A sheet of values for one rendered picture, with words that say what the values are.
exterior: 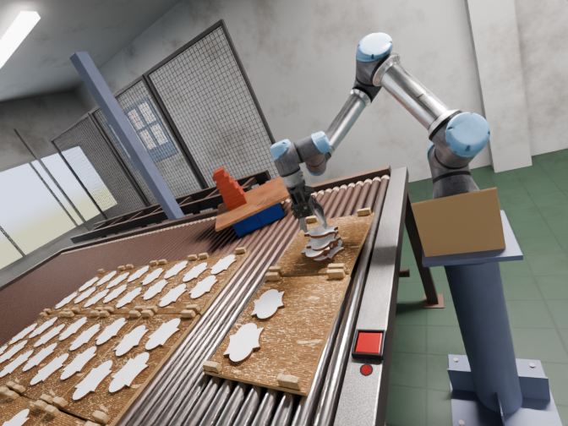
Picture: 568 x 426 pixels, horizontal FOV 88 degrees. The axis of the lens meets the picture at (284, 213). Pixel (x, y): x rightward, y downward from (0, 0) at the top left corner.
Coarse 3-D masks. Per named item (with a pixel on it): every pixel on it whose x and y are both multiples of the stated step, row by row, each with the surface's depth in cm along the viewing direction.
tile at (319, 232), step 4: (312, 228) 117; (316, 228) 116; (320, 228) 115; (324, 228) 114; (328, 228) 113; (332, 228) 112; (336, 228) 114; (308, 232) 112; (312, 232) 111; (316, 232) 110; (320, 232) 109; (324, 232) 108; (328, 232) 108; (332, 232) 108; (304, 236) 112; (308, 236) 111; (312, 236) 108; (316, 236) 107; (320, 236) 106; (324, 236) 106
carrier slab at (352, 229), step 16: (336, 224) 134; (352, 224) 128; (368, 224) 122; (304, 240) 132; (352, 240) 116; (288, 256) 125; (304, 256) 120; (336, 256) 111; (352, 256) 106; (288, 272) 114; (304, 272) 110; (320, 272) 106
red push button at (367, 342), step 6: (360, 336) 75; (366, 336) 74; (372, 336) 74; (378, 336) 73; (360, 342) 73; (366, 342) 73; (372, 342) 72; (378, 342) 71; (360, 348) 72; (366, 348) 71; (372, 348) 71; (378, 348) 70
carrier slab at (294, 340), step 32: (288, 288) 105; (320, 288) 98; (256, 320) 96; (288, 320) 90; (320, 320) 85; (224, 352) 89; (256, 352) 84; (288, 352) 79; (320, 352) 75; (256, 384) 75
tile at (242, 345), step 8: (240, 328) 94; (248, 328) 92; (256, 328) 91; (232, 336) 92; (240, 336) 91; (248, 336) 89; (256, 336) 88; (232, 344) 89; (240, 344) 88; (248, 344) 86; (256, 344) 85; (232, 352) 86; (240, 352) 84; (248, 352) 83; (232, 360) 83; (240, 360) 82
